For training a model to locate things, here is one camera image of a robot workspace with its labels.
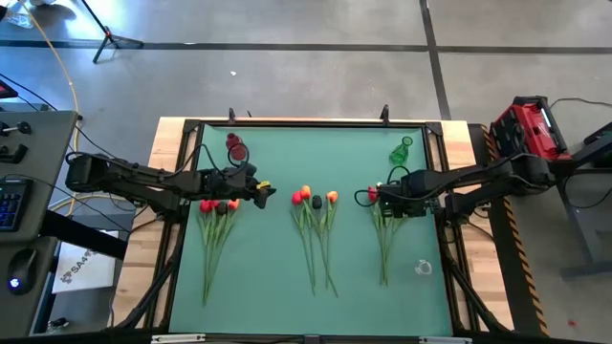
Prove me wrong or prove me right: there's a black handle piece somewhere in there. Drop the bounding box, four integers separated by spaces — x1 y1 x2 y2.
0 142 29 165

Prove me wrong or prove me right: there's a black metal stand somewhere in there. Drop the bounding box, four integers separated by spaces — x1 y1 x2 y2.
557 160 612 281

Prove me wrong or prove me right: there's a grey side desk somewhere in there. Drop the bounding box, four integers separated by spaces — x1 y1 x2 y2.
0 110 80 338

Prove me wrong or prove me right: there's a black board with hazard stripe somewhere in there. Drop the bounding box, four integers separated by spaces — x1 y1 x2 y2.
468 122 551 338

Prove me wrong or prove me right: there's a black backlit keyboard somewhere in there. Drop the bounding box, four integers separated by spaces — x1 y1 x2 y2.
0 177 33 234

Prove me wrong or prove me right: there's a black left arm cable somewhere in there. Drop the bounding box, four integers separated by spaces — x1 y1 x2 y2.
176 141 251 176

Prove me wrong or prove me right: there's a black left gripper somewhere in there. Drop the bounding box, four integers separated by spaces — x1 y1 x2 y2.
223 164 277 210

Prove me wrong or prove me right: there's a green glass vase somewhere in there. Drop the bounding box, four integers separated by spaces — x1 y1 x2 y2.
388 136 415 166

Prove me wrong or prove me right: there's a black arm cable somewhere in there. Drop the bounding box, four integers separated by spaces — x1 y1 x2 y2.
176 141 251 176
354 164 413 208

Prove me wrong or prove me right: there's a black floor cable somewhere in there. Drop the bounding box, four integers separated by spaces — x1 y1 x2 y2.
0 72 83 120
548 97 612 110

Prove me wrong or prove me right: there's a silver metal bracket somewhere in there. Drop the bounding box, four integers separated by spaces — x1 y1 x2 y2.
150 333 207 344
419 335 473 344

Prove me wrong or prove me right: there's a teal green table mat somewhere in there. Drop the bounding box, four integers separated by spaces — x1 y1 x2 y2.
168 123 454 336

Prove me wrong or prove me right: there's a red ribbed glass vase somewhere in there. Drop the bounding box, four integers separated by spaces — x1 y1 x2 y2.
225 132 249 162

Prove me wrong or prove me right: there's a clear plastic bag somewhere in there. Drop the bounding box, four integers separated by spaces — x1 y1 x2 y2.
4 10 35 30

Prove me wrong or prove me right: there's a black desk beam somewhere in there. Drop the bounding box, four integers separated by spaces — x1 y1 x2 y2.
40 209 129 262

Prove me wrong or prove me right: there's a yellow cable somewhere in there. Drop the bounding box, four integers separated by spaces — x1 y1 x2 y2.
18 0 128 219

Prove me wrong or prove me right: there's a black tripod stand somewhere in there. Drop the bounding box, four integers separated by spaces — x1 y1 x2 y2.
78 0 144 65

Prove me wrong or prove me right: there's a white printed sign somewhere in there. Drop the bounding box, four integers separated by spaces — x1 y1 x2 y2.
51 229 120 294

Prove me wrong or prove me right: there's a red black tool case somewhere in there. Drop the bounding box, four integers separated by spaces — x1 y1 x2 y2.
489 95 575 169

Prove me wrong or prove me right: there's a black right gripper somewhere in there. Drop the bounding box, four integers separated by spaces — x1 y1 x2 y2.
378 169 444 219

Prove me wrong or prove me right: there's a black box device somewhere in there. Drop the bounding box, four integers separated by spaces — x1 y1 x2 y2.
571 121 612 169

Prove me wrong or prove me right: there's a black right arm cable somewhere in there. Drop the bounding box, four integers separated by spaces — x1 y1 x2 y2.
354 164 413 208

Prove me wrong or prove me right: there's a black computer mouse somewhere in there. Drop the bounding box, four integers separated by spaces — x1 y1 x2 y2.
6 247 39 296

